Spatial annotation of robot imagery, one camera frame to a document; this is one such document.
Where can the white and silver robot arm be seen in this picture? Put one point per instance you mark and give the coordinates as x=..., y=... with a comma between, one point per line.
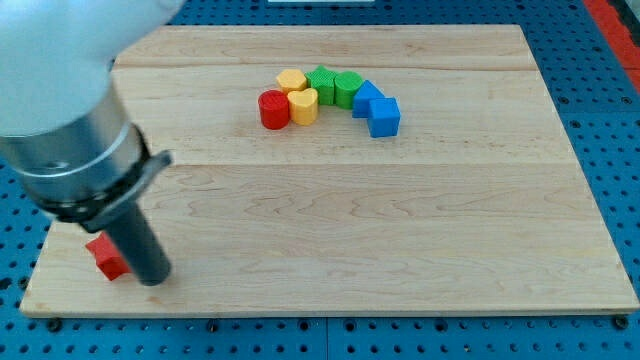
x=64, y=129

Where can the green star block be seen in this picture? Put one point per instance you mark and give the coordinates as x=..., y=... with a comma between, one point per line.
x=322, y=80

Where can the red star block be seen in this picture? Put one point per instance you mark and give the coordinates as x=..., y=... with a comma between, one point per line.
x=107, y=257

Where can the light wooden board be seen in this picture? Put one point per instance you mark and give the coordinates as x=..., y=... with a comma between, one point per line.
x=477, y=207

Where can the yellow heart block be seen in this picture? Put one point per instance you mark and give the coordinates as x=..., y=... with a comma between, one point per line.
x=303, y=106

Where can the red cylinder block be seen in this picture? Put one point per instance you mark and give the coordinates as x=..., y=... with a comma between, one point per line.
x=274, y=109

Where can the blue cube block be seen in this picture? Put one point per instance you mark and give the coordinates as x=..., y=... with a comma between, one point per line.
x=383, y=118

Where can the green cylinder block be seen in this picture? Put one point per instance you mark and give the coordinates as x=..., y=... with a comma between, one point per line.
x=346, y=85

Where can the blue triangle block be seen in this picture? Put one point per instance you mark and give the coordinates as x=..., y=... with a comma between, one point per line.
x=361, y=100

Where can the yellow hexagon block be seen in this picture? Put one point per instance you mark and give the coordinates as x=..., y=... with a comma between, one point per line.
x=290, y=80

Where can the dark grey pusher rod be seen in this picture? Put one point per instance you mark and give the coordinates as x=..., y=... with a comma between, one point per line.
x=133, y=237

